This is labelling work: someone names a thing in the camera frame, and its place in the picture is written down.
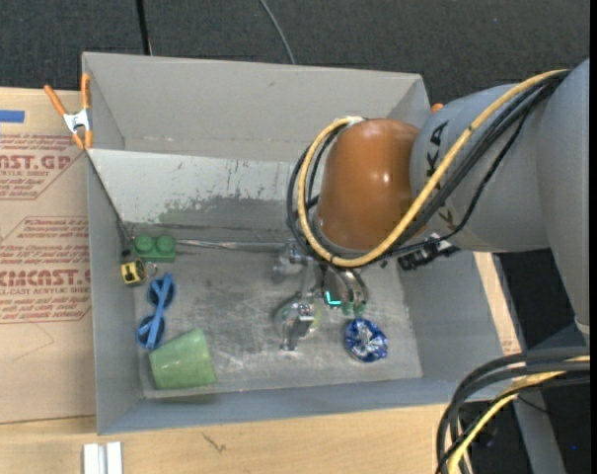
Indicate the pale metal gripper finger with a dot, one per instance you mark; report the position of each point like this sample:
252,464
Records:
292,257
295,326

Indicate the grey metal bin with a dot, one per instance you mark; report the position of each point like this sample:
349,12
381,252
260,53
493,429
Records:
248,205

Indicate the blue and white crumpled ball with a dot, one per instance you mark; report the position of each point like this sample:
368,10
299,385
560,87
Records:
365,340

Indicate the green cup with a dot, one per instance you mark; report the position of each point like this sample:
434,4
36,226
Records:
182,361

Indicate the green toy building block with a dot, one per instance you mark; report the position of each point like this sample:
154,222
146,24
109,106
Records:
154,248

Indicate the blue sunglasses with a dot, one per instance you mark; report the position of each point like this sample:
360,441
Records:
155,309

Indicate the yellow and black tape measure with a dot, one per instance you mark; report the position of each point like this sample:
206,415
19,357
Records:
131,272

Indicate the brown cardboard board red print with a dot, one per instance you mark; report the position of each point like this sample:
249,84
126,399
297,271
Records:
41,264

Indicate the black cylinder on white bracket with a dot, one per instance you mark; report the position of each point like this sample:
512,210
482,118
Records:
421,257

